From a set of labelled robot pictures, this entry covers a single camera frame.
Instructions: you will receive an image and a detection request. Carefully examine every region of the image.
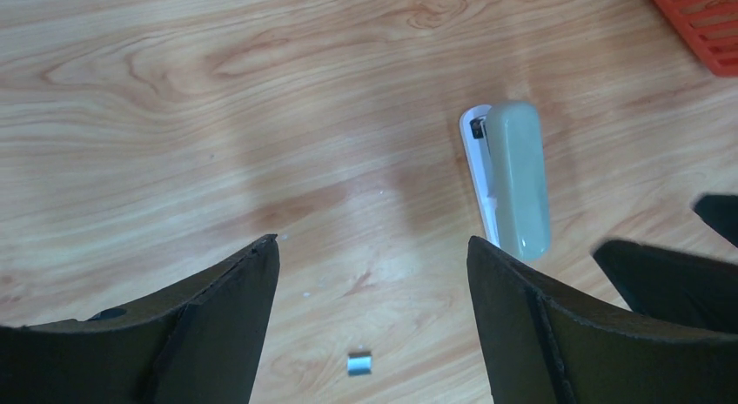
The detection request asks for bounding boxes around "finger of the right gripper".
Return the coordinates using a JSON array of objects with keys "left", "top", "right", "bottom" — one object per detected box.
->
[
  {"left": 693, "top": 193, "right": 738, "bottom": 246},
  {"left": 592, "top": 239, "right": 737, "bottom": 334}
]

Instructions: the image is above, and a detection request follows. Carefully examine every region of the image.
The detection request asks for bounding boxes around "red plastic basket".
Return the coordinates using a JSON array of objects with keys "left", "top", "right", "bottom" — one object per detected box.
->
[{"left": 652, "top": 0, "right": 737, "bottom": 77}]

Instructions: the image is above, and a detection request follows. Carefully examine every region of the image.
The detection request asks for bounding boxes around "small staple strip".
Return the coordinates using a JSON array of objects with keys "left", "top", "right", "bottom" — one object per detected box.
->
[{"left": 346, "top": 351, "right": 372, "bottom": 377}]

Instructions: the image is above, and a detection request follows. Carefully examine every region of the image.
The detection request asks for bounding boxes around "grey white stapler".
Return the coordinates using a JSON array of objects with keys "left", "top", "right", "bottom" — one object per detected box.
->
[{"left": 459, "top": 101, "right": 552, "bottom": 261}]

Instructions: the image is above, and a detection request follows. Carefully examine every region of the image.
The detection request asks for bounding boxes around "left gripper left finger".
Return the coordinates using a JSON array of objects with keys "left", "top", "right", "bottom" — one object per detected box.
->
[{"left": 1, "top": 234, "right": 280, "bottom": 403}]

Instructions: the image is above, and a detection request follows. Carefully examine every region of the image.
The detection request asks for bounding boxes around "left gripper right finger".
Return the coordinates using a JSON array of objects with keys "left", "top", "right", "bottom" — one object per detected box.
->
[{"left": 466, "top": 237, "right": 737, "bottom": 403}]

